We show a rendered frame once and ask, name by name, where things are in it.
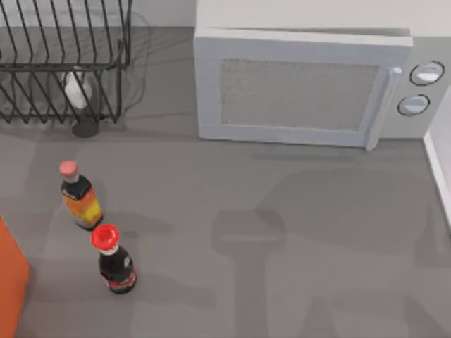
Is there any large microwave knob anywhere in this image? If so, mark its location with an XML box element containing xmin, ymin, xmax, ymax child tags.
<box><xmin>409</xmin><ymin>60</ymin><xmax>445</xmax><ymax>87</ymax></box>

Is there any microwave oven door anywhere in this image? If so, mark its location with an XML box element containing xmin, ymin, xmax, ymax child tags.
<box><xmin>192</xmin><ymin>27</ymin><xmax>414</xmax><ymax>149</ymax></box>

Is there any orange box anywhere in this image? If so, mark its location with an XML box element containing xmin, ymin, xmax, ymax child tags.
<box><xmin>0</xmin><ymin>215</ymin><xmax>30</xmax><ymax>338</ymax></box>

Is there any red capped dark bottle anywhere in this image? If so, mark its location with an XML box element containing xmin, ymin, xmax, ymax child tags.
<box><xmin>90</xmin><ymin>224</ymin><xmax>137</xmax><ymax>295</ymax></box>

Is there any microwave door handle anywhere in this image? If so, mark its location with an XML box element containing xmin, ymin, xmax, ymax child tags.
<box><xmin>366</xmin><ymin>67</ymin><xmax>402</xmax><ymax>152</ymax></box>

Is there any small microwave knob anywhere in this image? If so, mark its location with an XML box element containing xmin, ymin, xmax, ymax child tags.
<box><xmin>397</xmin><ymin>94</ymin><xmax>431</xmax><ymax>116</ymax></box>

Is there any white and black brush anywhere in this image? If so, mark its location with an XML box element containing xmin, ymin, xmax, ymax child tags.
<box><xmin>63</xmin><ymin>71</ymin><xmax>101</xmax><ymax>138</ymax></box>

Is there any pale grey microwave oven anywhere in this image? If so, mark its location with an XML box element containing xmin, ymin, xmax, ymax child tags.
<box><xmin>192</xmin><ymin>0</ymin><xmax>451</xmax><ymax>152</ymax></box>

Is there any orange labelled dark bottle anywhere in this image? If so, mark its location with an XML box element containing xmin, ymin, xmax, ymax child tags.
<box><xmin>58</xmin><ymin>160</ymin><xmax>104</xmax><ymax>230</ymax></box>

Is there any black wire dish rack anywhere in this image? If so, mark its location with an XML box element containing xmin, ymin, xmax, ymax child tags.
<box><xmin>0</xmin><ymin>0</ymin><xmax>134</xmax><ymax>125</ymax></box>

